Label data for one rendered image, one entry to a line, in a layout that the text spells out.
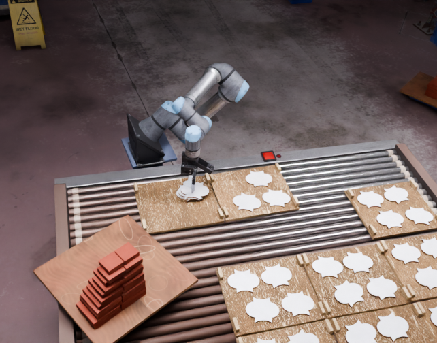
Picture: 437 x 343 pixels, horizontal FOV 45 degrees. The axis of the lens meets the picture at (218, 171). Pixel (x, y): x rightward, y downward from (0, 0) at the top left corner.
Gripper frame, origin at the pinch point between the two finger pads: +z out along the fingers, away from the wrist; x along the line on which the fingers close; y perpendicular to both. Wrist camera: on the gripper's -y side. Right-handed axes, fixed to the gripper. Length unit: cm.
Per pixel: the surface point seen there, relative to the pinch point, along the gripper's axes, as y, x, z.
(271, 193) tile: -40.7, -7.2, 7.9
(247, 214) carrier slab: -28.7, 9.4, 8.8
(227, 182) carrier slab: -16.4, -13.4, 8.8
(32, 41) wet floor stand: 203, -284, 92
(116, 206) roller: 39.0, 12.0, 10.7
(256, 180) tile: -32.7, -16.2, 7.9
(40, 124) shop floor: 153, -161, 102
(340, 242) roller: -76, 20, 11
